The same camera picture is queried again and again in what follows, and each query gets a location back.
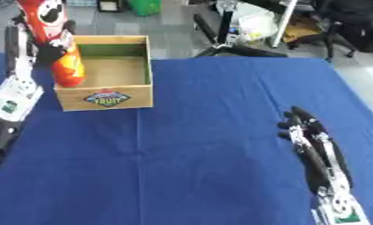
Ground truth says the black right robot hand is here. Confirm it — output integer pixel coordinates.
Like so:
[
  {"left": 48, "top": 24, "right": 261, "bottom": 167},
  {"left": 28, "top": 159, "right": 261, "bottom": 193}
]
[{"left": 275, "top": 105, "right": 356, "bottom": 195}]

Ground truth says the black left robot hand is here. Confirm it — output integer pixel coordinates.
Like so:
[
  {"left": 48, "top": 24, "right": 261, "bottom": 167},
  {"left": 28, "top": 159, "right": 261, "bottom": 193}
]
[{"left": 3, "top": 14, "right": 79, "bottom": 79}]

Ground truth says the tan cardboard box green inside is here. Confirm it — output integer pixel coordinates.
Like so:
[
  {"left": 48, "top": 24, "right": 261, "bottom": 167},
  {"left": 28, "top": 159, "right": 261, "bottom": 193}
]
[{"left": 52, "top": 34, "right": 156, "bottom": 113}]

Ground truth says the black framed white box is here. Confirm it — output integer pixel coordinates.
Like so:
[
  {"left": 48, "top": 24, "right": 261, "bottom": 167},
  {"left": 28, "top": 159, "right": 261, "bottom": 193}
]
[{"left": 95, "top": 0, "right": 128, "bottom": 12}]

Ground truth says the brown cardboard piece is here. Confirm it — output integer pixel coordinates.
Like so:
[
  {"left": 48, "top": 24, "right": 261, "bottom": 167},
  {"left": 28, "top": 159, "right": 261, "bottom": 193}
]
[{"left": 282, "top": 18, "right": 325, "bottom": 44}]

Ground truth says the green bin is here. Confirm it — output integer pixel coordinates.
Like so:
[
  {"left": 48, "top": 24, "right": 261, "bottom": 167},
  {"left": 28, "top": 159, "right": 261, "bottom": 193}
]
[{"left": 125, "top": 0, "right": 164, "bottom": 18}]

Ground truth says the white pole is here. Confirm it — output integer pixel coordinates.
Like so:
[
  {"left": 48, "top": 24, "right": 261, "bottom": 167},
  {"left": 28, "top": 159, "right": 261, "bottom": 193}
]
[{"left": 267, "top": 0, "right": 301, "bottom": 48}]

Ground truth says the black office chair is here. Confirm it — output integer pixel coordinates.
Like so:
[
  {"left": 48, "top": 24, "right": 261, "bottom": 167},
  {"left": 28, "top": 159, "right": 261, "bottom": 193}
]
[{"left": 286, "top": 0, "right": 373, "bottom": 63}]

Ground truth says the white plastic bag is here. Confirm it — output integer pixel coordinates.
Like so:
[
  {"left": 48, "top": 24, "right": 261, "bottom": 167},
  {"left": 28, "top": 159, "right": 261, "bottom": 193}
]
[{"left": 234, "top": 3, "right": 279, "bottom": 43}]

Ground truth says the black tripod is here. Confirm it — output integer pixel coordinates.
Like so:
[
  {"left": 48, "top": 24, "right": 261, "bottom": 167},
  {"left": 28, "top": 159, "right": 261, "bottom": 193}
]
[{"left": 191, "top": 0, "right": 290, "bottom": 59}]

